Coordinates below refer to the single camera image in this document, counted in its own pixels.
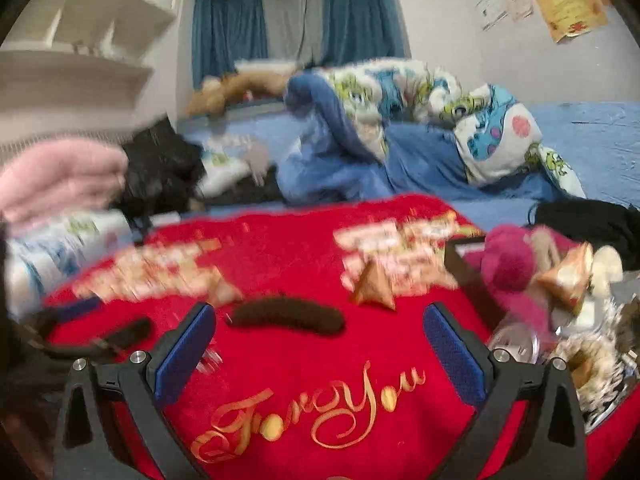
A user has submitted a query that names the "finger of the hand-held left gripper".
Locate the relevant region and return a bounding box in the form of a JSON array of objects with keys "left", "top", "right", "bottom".
[
  {"left": 92, "top": 316, "right": 153, "bottom": 356},
  {"left": 32, "top": 296, "right": 103, "bottom": 333}
]

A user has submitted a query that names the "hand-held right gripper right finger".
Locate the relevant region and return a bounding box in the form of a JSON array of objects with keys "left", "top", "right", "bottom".
[{"left": 422, "top": 302, "right": 588, "bottom": 480}]

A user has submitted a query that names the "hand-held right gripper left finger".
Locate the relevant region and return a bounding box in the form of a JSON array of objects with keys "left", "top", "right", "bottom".
[{"left": 52, "top": 302, "right": 217, "bottom": 480}]

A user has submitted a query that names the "round silver packet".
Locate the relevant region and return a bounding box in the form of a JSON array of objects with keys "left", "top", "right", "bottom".
[{"left": 487, "top": 324, "right": 542, "bottom": 363}]

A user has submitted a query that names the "black storage box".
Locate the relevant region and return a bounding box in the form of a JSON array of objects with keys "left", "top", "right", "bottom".
[{"left": 442, "top": 237, "right": 640, "bottom": 436}]

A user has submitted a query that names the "copper pyramid gift box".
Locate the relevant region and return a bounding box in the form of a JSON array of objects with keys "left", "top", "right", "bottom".
[
  {"left": 350, "top": 257, "right": 396, "bottom": 311},
  {"left": 200, "top": 267, "right": 242, "bottom": 306},
  {"left": 535, "top": 242, "right": 596, "bottom": 316}
]

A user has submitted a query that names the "large cartoon pillow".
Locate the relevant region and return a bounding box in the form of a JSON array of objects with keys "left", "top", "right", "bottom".
[{"left": 5, "top": 210, "right": 136, "bottom": 306}]

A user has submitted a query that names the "magenta plush hair band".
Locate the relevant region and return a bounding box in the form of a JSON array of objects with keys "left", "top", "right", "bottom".
[{"left": 467, "top": 225, "right": 556, "bottom": 331}]

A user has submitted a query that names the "brown fuzzy hair clip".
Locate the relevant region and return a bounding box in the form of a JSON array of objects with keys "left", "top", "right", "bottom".
[{"left": 226, "top": 299, "right": 347, "bottom": 337}]

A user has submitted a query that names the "red printed blanket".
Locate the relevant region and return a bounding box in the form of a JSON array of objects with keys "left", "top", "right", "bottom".
[{"left": 30, "top": 194, "right": 601, "bottom": 480}]

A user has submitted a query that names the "pink quilt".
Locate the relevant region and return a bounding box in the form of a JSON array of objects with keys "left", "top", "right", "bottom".
[{"left": 0, "top": 140, "right": 131, "bottom": 226}]

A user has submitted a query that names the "striped beige fur band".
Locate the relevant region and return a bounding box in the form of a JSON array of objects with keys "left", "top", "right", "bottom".
[{"left": 530, "top": 227, "right": 576, "bottom": 271}]

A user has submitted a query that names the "cream frilly scrunchie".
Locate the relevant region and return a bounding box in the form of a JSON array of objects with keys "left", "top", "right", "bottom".
[{"left": 552, "top": 335, "right": 623, "bottom": 401}]

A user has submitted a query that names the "black plastic bag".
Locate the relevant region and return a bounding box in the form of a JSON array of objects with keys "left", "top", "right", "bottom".
[{"left": 120, "top": 117, "right": 206, "bottom": 216}]

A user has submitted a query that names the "cream plush hair clip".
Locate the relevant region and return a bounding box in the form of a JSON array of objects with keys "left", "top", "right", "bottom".
[{"left": 587, "top": 245, "right": 625, "bottom": 296}]

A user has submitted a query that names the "dark brown garment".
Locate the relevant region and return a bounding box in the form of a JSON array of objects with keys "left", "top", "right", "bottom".
[{"left": 190, "top": 167, "right": 286, "bottom": 208}]

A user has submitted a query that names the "black knit garment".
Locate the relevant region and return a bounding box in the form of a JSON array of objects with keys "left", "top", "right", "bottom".
[{"left": 527, "top": 197, "right": 640, "bottom": 271}]

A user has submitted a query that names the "small cartoon pillow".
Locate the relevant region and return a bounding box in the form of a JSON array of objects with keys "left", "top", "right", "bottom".
[{"left": 200, "top": 137, "right": 271, "bottom": 198}]

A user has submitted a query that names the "cartoon monster quilt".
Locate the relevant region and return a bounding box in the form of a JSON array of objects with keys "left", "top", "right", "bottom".
[{"left": 277, "top": 57, "right": 586, "bottom": 206}]

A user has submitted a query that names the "blue bed sheet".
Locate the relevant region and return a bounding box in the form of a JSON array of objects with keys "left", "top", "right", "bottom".
[{"left": 180, "top": 102, "right": 640, "bottom": 221}]

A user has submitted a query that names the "brown plush toy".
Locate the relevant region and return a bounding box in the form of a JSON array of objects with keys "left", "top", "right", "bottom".
[{"left": 187, "top": 71, "right": 288, "bottom": 116}]

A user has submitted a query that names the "white plush toy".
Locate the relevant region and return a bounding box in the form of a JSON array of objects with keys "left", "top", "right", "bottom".
[{"left": 235, "top": 59, "right": 301, "bottom": 76}]

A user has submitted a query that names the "blue curtain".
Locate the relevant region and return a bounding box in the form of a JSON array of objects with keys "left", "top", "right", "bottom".
[
  {"left": 322, "top": 0, "right": 406, "bottom": 66},
  {"left": 192, "top": 0, "right": 268, "bottom": 88}
]

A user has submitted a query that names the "grey curtain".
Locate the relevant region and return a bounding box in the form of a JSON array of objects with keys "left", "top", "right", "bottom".
[{"left": 262, "top": 0, "right": 328, "bottom": 68}]

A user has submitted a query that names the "clear bead bracelet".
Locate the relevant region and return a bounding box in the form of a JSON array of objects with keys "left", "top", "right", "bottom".
[{"left": 197, "top": 347, "right": 223, "bottom": 373}]

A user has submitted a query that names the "small white wall certificate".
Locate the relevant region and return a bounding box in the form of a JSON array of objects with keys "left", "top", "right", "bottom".
[{"left": 475, "top": 0, "right": 503, "bottom": 31}]

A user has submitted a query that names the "large yellow wall certificate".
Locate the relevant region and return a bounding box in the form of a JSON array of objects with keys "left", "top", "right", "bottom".
[{"left": 535, "top": 0, "right": 608, "bottom": 43}]

